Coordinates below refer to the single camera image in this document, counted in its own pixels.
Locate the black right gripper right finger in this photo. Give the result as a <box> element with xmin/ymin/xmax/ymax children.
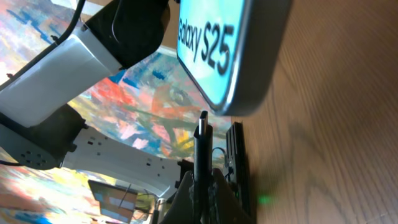
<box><xmin>208</xmin><ymin>169</ymin><xmax>253</xmax><ymax>224</ymax></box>

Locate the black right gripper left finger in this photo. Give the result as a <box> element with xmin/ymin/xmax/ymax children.
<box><xmin>160</xmin><ymin>171</ymin><xmax>194</xmax><ymax>224</ymax></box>

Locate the black charging cable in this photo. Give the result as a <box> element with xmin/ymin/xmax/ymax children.
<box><xmin>192</xmin><ymin>110</ymin><xmax>215</xmax><ymax>224</ymax></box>

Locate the blue screen smartphone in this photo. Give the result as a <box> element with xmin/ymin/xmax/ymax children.
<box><xmin>177</xmin><ymin>0</ymin><xmax>292</xmax><ymax>116</ymax></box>

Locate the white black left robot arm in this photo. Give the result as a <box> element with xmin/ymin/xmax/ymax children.
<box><xmin>1</xmin><ymin>1</ymin><xmax>181</xmax><ymax>199</ymax></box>

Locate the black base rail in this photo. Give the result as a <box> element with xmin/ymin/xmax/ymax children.
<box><xmin>226</xmin><ymin>122</ymin><xmax>251</xmax><ymax>216</ymax></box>

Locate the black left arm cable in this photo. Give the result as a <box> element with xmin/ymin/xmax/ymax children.
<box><xmin>0</xmin><ymin>0</ymin><xmax>86</xmax><ymax>91</ymax></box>

